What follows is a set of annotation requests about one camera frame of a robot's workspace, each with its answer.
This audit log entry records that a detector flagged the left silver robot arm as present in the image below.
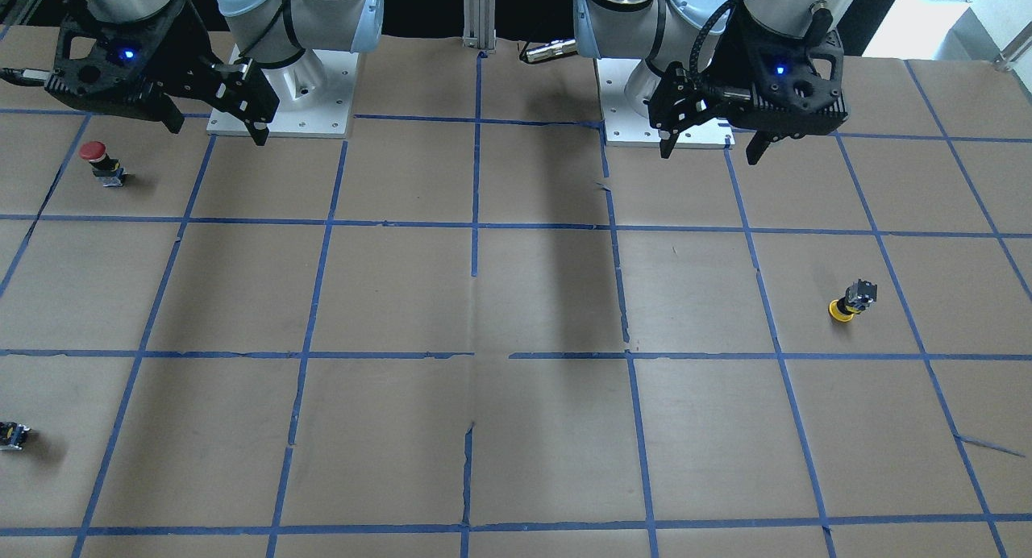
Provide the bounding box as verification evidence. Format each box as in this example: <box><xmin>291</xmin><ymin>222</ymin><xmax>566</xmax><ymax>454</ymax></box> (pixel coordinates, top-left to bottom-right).
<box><xmin>572</xmin><ymin>0</ymin><xmax>854</xmax><ymax>164</ymax></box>

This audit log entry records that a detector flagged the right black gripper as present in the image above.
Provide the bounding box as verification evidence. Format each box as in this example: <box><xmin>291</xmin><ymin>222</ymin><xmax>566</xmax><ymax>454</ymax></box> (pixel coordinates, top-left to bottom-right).
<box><xmin>137</xmin><ymin>1</ymin><xmax>279</xmax><ymax>146</ymax></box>

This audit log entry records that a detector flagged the red push button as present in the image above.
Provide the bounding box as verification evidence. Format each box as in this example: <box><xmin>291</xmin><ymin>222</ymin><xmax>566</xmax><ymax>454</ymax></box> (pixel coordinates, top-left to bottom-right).
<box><xmin>77</xmin><ymin>140</ymin><xmax>125</xmax><ymax>188</ymax></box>

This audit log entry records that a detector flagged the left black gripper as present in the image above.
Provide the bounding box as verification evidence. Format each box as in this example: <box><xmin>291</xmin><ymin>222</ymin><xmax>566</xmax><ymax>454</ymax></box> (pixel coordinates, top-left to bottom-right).
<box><xmin>650</xmin><ymin>10</ymin><xmax>776</xmax><ymax>165</ymax></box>

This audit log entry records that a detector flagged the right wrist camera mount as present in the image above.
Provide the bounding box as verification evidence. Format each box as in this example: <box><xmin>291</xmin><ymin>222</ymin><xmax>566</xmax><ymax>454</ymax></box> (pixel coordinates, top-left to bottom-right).
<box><xmin>44</xmin><ymin>15</ymin><xmax>174</xmax><ymax>125</ymax></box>

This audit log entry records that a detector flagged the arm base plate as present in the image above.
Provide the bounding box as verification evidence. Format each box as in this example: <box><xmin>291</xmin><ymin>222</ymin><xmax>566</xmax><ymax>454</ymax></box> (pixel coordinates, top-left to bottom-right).
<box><xmin>206</xmin><ymin>44</ymin><xmax>359</xmax><ymax>139</ymax></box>
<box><xmin>595</xmin><ymin>56</ymin><xmax>734</xmax><ymax>149</ymax></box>

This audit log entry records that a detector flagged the aluminium frame post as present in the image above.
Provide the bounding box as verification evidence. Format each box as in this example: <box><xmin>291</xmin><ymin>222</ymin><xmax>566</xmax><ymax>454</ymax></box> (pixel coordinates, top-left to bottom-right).
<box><xmin>462</xmin><ymin>0</ymin><xmax>497</xmax><ymax>53</ymax></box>

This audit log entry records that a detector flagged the yellow push button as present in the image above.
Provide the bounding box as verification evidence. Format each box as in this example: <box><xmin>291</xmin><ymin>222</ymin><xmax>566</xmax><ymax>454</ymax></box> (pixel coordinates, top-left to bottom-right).
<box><xmin>828</xmin><ymin>280</ymin><xmax>878</xmax><ymax>323</ymax></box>

